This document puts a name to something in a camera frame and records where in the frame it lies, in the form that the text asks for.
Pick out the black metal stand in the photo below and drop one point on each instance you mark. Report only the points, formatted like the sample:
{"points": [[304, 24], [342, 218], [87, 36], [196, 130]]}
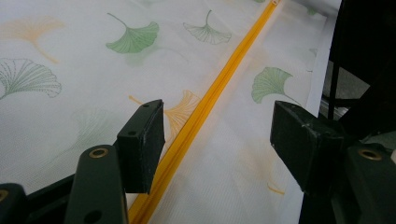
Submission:
{"points": [[367, 37]]}

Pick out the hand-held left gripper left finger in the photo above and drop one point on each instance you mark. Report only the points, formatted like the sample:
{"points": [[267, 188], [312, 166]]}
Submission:
{"points": [[141, 146]]}

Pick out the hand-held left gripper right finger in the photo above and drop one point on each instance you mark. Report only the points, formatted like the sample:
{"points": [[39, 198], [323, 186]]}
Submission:
{"points": [[305, 146]]}

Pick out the white leaf-print mesh laundry bag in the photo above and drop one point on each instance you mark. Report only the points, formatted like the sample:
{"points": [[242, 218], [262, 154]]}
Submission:
{"points": [[93, 77]]}

